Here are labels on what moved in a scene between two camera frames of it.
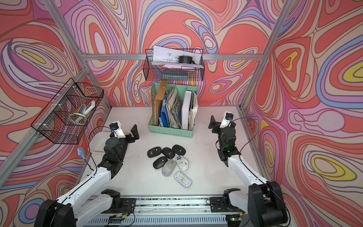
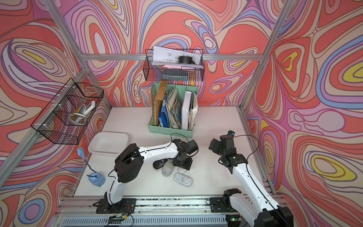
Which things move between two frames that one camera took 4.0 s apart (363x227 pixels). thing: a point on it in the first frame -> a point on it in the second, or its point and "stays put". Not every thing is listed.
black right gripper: x=217 y=125 -> x=217 y=144
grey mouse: x=168 y=167 stays put
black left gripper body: x=123 y=144 -> x=185 y=162
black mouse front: x=159 y=162 stays put
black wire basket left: x=65 y=119 stays put
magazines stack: x=174 y=102 stays put
